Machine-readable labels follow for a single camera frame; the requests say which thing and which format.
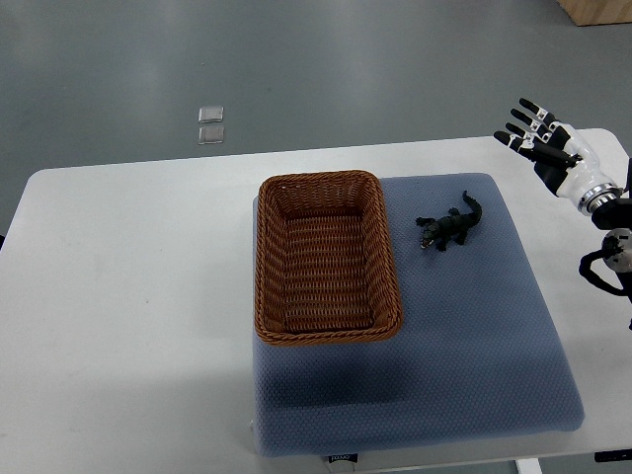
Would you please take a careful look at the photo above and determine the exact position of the black table control panel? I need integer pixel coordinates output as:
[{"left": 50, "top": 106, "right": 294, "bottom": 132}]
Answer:
[{"left": 593, "top": 449, "right": 632, "bottom": 463}]

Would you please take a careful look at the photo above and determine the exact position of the dark toy crocodile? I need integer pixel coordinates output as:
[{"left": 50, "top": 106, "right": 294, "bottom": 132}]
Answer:
[{"left": 416, "top": 191, "right": 483, "bottom": 252}]

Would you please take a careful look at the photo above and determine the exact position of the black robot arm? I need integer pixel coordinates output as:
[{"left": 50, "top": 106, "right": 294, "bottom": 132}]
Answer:
[{"left": 579, "top": 160, "right": 631, "bottom": 300}]

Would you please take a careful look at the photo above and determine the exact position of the upper metal floor plate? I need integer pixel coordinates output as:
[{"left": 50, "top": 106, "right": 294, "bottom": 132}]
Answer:
[{"left": 197, "top": 106, "right": 224, "bottom": 123}]

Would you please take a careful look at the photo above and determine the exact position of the lower metal floor plate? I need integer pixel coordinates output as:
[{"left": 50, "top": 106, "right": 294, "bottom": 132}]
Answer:
[{"left": 198, "top": 124, "right": 224, "bottom": 144}]

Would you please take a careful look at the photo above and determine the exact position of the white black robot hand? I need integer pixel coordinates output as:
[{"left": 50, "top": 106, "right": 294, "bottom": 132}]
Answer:
[{"left": 494, "top": 98, "right": 623, "bottom": 215}]

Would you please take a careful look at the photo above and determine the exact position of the brown wicker basket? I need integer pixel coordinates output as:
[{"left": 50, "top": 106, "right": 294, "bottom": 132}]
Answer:
[{"left": 254, "top": 170, "right": 403, "bottom": 347}]

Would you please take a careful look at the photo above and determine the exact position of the blue grey foam cushion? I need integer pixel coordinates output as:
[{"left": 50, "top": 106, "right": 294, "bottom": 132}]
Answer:
[{"left": 253, "top": 174, "right": 584, "bottom": 456}]

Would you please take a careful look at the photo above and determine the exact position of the metal floor plate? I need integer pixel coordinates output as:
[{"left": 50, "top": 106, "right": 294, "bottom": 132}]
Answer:
[
  {"left": 197, "top": 106, "right": 224, "bottom": 123},
  {"left": 198, "top": 124, "right": 224, "bottom": 144}
]

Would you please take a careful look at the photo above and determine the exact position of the wooden box corner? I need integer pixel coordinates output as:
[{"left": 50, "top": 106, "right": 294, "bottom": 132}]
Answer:
[{"left": 558, "top": 0, "right": 632, "bottom": 27}]

